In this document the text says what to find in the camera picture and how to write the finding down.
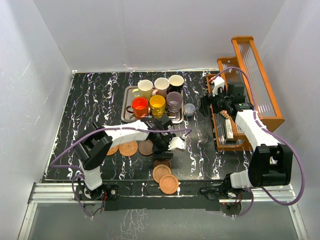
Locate black mug white inside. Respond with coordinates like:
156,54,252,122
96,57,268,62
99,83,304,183
167,75,185,93

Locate cream yellow mug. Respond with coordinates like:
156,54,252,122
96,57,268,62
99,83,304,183
132,79,154,100

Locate woven rattan coaster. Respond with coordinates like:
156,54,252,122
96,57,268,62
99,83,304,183
106,145,119,156
119,141,138,157

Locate white eraser box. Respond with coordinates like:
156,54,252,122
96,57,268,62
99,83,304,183
225,119,234,141

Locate silver metal tray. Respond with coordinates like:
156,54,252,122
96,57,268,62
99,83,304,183
120,85,185,125

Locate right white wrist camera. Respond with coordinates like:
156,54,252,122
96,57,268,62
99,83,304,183
209,76,225,96

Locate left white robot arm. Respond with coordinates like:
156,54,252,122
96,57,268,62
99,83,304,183
73,115,180,200

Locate aluminium frame rail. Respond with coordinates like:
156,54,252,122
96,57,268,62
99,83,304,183
18,183,308,240

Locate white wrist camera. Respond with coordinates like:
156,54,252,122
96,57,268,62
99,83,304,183
168,135,186,151
209,76,225,96

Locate clear jar of paperclips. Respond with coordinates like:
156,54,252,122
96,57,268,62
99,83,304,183
183,103,196,118

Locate dark brown wooden coaster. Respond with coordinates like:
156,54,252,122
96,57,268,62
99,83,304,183
138,140,153,156

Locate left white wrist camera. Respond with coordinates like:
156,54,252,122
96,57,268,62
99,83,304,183
168,135,186,151

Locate purple cable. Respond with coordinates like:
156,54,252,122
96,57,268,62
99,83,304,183
49,126,193,218
211,66,307,217

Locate lilac mug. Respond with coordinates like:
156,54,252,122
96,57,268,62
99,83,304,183
166,91,183,113

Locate pink mug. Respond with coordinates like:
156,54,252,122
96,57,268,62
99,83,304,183
152,77,170,98

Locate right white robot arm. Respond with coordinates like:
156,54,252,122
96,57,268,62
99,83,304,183
199,77,293,199

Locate light brown wooden coaster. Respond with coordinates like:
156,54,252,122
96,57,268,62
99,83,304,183
152,164,172,183

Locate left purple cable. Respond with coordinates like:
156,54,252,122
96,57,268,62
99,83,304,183
49,126,193,218

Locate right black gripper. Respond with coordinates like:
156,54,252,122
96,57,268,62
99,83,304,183
198,85,232,117

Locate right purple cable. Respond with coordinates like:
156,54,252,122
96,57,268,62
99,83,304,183
211,66,307,217

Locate orange red mug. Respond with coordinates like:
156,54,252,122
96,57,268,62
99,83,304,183
126,97,149,119

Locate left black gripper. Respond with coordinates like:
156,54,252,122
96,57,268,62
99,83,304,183
151,134,176,161

